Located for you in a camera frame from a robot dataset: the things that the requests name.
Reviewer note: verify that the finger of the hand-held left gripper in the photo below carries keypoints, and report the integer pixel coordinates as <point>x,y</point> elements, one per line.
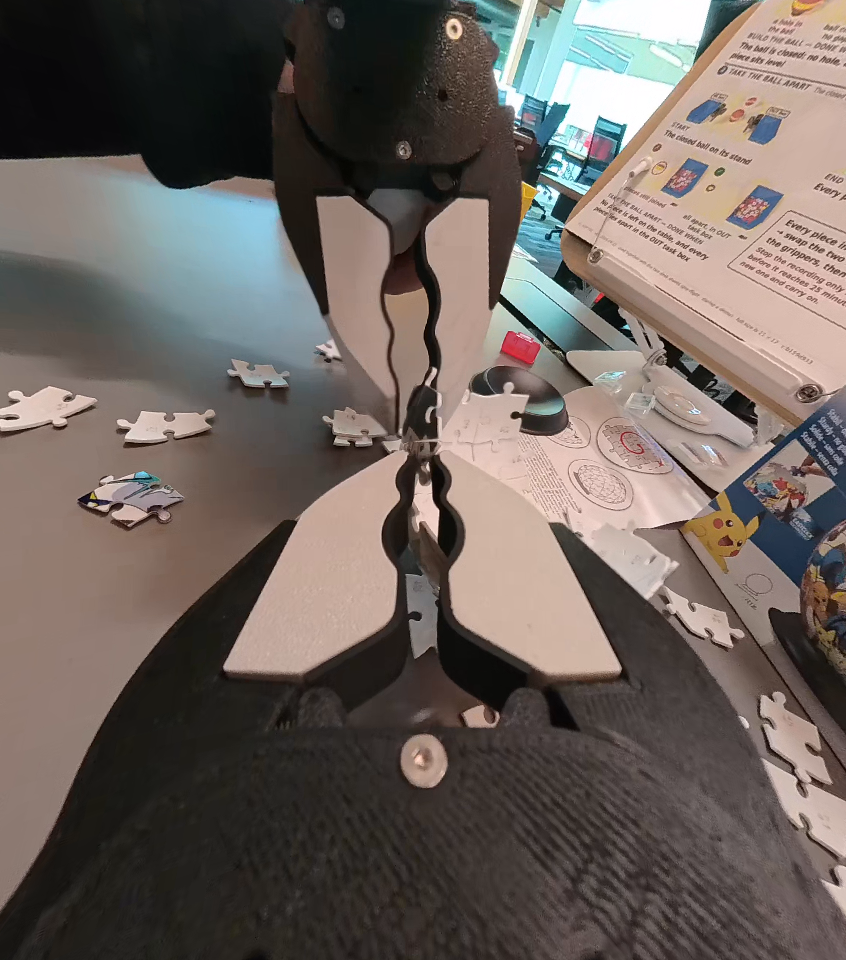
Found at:
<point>352,285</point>
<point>468,285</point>

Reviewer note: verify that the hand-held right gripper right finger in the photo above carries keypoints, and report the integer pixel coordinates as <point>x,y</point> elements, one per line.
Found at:
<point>520,592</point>

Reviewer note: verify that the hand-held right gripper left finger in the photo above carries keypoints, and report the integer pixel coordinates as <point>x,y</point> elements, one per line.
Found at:
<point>318,592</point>

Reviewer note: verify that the person's left forearm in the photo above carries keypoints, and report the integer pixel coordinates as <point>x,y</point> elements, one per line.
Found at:
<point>93,75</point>

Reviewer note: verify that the black round ball stand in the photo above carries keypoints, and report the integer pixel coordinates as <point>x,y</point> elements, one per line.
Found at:
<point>520,401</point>

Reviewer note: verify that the colourful blue puzzle piece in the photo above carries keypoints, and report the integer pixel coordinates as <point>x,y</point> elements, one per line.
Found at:
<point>130,499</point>

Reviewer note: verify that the blue puzzle box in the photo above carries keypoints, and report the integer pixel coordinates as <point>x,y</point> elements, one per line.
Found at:
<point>828,600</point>

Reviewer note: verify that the small red plastic clip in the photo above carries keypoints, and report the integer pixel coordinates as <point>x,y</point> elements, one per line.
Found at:
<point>520,346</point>

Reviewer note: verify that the dark adjacent table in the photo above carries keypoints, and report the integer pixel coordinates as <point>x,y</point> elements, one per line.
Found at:
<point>565,315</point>

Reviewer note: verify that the white instruction leaflet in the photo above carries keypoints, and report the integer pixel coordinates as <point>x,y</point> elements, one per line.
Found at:
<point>618,480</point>

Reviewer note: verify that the clear plastic block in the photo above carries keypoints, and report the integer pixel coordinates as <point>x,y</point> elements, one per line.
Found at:
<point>609,379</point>
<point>640,402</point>

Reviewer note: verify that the flat clear plastic clip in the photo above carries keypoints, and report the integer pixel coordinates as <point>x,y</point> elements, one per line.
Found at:
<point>704,455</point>

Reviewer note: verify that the wooden board with instruction sheet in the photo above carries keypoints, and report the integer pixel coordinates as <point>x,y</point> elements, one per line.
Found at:
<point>768,225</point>

